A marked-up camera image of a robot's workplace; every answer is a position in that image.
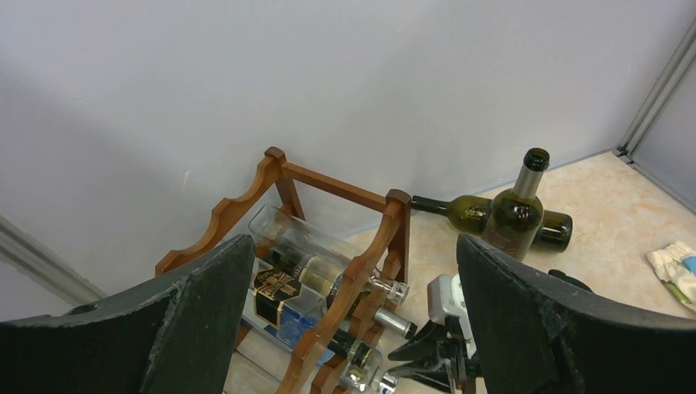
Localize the clear bottle black cap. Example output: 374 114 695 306
243 259 399 393

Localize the brown wooden wine rack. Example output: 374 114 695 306
155 147 411 393

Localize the clear glass bottle back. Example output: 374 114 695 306
248 204 410 307

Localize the dark wine bottle beige label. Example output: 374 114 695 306
251 241 417 339

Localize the dinosaur print white cloth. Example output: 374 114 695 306
646 241 695 314

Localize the lying green wine bottle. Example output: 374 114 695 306
411 195 573 253

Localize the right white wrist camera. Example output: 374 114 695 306
427 274 477 357

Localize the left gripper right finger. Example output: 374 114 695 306
456 235 695 393

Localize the blue square glass bottle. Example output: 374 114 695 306
242 287 327 353

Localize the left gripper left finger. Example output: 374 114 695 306
1 235 254 393

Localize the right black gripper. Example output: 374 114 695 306
387 320 482 393

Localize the dark wine bottle grey label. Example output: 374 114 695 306
482 148 550 261

